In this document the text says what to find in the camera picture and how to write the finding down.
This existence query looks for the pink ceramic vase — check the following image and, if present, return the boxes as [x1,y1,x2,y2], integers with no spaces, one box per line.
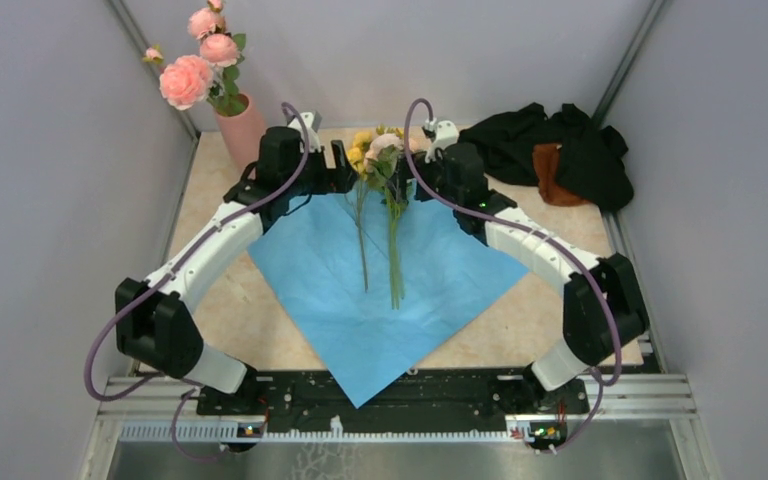
[214,93,267,172]

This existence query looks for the pink double rose stem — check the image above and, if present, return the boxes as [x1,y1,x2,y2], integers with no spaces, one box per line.
[187,0,248,117]

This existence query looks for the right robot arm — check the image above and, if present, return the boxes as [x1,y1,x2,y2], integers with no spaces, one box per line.
[403,144,646,412]

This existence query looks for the purple cable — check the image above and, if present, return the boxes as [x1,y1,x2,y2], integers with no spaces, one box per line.
[402,97,624,455]
[83,101,312,463]

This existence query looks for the yellow rose stem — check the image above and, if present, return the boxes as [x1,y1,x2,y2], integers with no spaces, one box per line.
[346,129,377,293]

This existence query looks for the mixed flower bouquet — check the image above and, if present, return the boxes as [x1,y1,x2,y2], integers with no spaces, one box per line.
[360,125,415,310]

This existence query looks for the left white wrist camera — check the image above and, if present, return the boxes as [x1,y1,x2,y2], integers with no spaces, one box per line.
[286,111,324,153]

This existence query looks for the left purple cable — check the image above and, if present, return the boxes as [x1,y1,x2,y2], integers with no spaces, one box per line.
[83,101,312,463]

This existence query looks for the pink rose in vase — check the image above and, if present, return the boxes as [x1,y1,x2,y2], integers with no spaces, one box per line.
[159,55,214,111]

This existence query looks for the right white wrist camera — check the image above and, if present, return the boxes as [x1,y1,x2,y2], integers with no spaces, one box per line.
[423,118,459,163]

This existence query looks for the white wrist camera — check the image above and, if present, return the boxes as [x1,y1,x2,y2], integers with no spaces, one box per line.
[423,118,459,163]
[286,111,324,153]

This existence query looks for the aluminium frame rail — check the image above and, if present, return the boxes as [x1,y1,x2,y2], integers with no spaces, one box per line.
[79,372,721,479]

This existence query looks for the brown cloth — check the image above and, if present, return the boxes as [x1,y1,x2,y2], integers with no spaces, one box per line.
[532,143,589,207]

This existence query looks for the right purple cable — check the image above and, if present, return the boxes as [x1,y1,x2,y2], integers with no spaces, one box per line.
[402,97,624,455]

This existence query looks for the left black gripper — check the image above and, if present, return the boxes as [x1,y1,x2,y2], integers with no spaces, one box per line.
[284,139,360,198]

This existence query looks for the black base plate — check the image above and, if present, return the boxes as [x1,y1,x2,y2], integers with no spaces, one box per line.
[196,367,590,434]

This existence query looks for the blue wrapping paper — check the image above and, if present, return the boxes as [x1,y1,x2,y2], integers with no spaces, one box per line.
[248,193,527,407]

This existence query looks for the black cloth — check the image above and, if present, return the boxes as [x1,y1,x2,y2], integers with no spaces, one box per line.
[459,102,634,212]

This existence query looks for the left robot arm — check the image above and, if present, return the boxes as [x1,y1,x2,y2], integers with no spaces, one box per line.
[114,126,357,414]

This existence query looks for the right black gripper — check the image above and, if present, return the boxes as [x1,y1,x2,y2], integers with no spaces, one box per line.
[386,151,463,208]

